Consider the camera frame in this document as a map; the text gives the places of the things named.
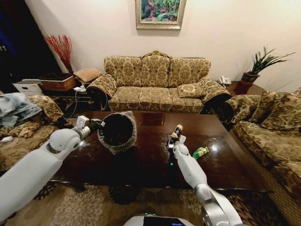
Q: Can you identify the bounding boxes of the small brown bottle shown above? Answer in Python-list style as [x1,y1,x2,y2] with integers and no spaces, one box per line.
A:
[172,124,184,140]

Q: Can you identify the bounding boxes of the black bin with plastic liner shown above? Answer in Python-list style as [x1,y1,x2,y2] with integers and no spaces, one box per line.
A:
[97,110,137,155]

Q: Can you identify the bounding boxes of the green crumpled drink carton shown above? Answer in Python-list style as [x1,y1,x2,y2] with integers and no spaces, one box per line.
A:
[192,146,210,158]

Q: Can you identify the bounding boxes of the dark side table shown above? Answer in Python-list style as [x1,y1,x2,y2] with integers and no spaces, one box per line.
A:
[44,89,95,113]

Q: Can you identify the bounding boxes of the brown woven cushion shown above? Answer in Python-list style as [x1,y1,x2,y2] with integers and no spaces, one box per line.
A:
[73,68,104,83]

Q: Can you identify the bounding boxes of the floral patterned throw cushion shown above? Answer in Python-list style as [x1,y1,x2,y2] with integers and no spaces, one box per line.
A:
[177,83,206,98]

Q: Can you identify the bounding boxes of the three-seat floral patterned sofa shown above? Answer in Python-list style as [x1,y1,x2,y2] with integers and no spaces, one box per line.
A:
[86,50,232,115]

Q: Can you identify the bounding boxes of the brown wooden open box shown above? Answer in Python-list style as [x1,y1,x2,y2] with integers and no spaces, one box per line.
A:
[37,73,77,91]

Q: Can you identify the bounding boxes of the floral sofa with clothes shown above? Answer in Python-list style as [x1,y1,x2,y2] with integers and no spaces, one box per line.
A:
[0,90,71,172]

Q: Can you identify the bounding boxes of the white desk telephone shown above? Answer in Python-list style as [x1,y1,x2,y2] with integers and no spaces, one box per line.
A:
[218,75,232,85]

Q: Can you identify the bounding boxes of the white cardboard storage box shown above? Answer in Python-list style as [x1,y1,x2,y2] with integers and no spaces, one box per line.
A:
[12,79,45,96]

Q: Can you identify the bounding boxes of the white robot front shell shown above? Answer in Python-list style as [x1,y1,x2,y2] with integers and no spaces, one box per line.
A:
[122,211,206,226]

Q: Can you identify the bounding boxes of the pale blue clothes pile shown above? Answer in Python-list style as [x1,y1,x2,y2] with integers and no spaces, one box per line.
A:
[0,92,43,128]

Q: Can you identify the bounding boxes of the red dried branches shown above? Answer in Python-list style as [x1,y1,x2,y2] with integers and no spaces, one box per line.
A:
[44,34,74,73]

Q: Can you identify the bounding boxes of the beige patterned rug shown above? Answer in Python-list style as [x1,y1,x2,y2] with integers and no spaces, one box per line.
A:
[0,180,291,226]

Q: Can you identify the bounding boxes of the floral sofa with cushions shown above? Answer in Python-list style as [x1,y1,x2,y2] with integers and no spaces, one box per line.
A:
[224,87,301,203]

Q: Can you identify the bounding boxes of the dark red plant pot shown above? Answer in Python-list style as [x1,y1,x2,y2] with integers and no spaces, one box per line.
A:
[242,72,261,83]

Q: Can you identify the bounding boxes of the green leafy plant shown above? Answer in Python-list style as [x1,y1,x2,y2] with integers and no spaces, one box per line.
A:
[246,46,296,76]

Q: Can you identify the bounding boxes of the framed colourful painting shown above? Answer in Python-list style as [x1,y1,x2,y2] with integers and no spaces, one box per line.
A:
[135,0,187,31]

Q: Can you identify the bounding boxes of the white cable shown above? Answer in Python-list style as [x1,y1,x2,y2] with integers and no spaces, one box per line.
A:
[69,90,80,118]

